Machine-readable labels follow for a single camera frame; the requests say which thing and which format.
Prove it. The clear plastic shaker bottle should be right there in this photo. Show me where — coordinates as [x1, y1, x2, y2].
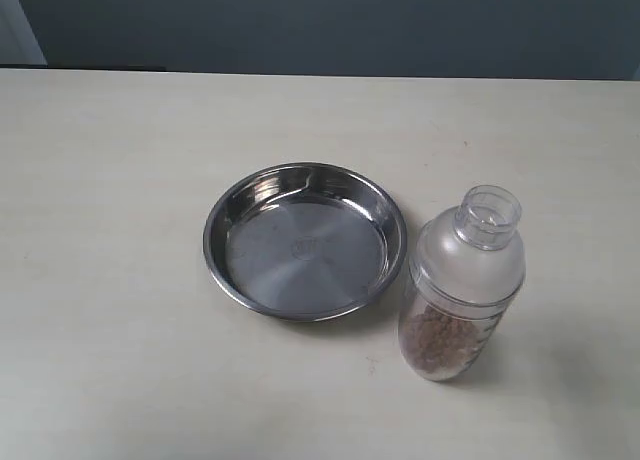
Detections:
[398, 185, 526, 382]

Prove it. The round stainless steel plate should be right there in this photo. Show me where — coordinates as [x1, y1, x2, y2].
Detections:
[202, 162, 408, 323]

